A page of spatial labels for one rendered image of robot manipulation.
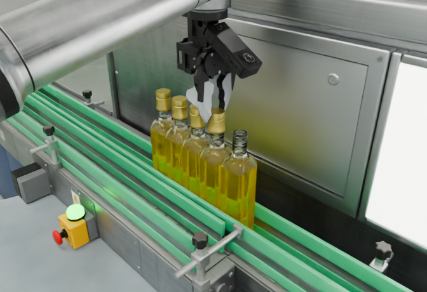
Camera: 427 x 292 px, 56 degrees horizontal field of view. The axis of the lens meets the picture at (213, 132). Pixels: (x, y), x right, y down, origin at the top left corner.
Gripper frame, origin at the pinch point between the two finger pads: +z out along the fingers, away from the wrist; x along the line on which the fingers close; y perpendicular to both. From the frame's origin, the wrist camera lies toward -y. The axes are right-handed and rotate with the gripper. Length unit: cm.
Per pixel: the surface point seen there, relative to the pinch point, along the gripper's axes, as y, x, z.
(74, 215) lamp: 30.7, 19.9, 31.7
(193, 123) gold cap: 5.3, 1.4, 3.4
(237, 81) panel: 6.0, -13.0, -1.8
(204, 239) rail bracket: -11.9, 14.8, 15.3
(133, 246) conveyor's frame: 11.6, 15.3, 32.4
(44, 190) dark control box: 56, 17, 38
